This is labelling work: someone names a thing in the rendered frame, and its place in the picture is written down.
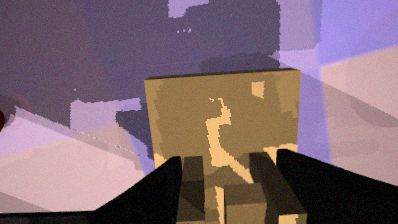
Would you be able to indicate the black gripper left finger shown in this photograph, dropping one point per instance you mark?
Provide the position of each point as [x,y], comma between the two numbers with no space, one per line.
[152,200]

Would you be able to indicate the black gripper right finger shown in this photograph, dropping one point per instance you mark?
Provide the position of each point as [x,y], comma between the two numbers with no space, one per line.
[333,195]

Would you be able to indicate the red ball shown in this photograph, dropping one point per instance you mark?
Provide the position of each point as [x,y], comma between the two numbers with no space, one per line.
[2,120]

